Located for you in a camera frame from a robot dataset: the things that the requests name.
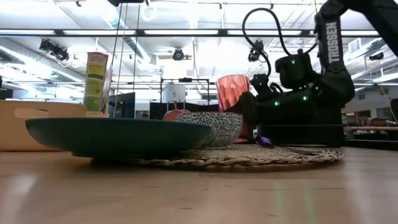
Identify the hanging thin cable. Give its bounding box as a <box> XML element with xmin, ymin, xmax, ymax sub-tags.
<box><xmin>111</xmin><ymin>0</ymin><xmax>129</xmax><ymax>118</ymax></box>

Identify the black aluminium table frame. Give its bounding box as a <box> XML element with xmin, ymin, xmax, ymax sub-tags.
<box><xmin>343</xmin><ymin>138</ymin><xmax>398</xmax><ymax>152</ymax></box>

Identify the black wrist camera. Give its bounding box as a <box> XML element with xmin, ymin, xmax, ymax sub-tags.
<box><xmin>250</xmin><ymin>73</ymin><xmax>274</xmax><ymax>94</ymax></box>

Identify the patterned cereal bowl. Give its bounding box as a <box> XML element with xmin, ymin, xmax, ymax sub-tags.
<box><xmin>175</xmin><ymin>111</ymin><xmax>244</xmax><ymax>147</ymax></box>

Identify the iridescent purple spoon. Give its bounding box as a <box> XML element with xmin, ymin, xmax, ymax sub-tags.
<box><xmin>254</xmin><ymin>135</ymin><xmax>317</xmax><ymax>156</ymax></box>

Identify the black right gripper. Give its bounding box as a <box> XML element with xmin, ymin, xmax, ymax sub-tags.
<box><xmin>228</xmin><ymin>89</ymin><xmax>315</xmax><ymax>126</ymax></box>

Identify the black ceiling camera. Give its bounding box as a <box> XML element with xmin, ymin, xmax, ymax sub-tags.
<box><xmin>248</xmin><ymin>39</ymin><xmax>265</xmax><ymax>62</ymax></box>

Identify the round woven straw placemat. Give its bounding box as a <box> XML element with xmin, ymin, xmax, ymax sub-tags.
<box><xmin>91</xmin><ymin>144</ymin><xmax>345</xmax><ymax>170</ymax></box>

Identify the dark computer monitor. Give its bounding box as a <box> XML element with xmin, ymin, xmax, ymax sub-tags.
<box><xmin>108</xmin><ymin>91</ymin><xmax>136</xmax><ymax>119</ymax></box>

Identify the wooden background table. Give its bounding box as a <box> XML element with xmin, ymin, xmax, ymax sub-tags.
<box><xmin>343</xmin><ymin>125</ymin><xmax>398</xmax><ymax>141</ymax></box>

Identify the red apple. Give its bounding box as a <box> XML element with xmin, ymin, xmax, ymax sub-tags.
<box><xmin>162</xmin><ymin>101</ymin><xmax>191</xmax><ymax>121</ymax></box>

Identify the yellow rectangular tray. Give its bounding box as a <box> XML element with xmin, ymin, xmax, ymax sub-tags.
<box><xmin>0</xmin><ymin>100</ymin><xmax>110</xmax><ymax>152</ymax></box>

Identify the black ceiling spotlight cluster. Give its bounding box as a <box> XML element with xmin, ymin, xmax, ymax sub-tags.
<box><xmin>39</xmin><ymin>39</ymin><xmax>70</xmax><ymax>62</ymax></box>

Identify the dark green plate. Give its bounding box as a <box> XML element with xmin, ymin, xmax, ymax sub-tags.
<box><xmin>25</xmin><ymin>117</ymin><xmax>213</xmax><ymax>159</ymax></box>

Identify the black metal rack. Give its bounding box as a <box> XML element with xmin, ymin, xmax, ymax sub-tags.
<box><xmin>159</xmin><ymin>77</ymin><xmax>211</xmax><ymax>111</ymax></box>

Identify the black looped camera cable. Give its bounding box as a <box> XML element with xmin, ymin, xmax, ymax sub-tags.
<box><xmin>241</xmin><ymin>7</ymin><xmax>318</xmax><ymax>77</ymax></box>

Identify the white cylindrical tank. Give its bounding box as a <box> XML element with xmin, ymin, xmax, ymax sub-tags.
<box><xmin>162</xmin><ymin>84</ymin><xmax>187</xmax><ymax>103</ymax></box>

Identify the black two-slot toaster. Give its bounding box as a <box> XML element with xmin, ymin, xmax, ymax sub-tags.
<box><xmin>257</xmin><ymin>105</ymin><xmax>345</xmax><ymax>149</ymax></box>

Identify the orange faceted plastic cup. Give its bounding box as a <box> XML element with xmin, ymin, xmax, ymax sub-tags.
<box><xmin>216</xmin><ymin>74</ymin><xmax>251</xmax><ymax>144</ymax></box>

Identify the round black ceiling lamp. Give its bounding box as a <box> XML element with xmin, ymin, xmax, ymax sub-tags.
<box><xmin>172</xmin><ymin>48</ymin><xmax>185</xmax><ymax>62</ymax></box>

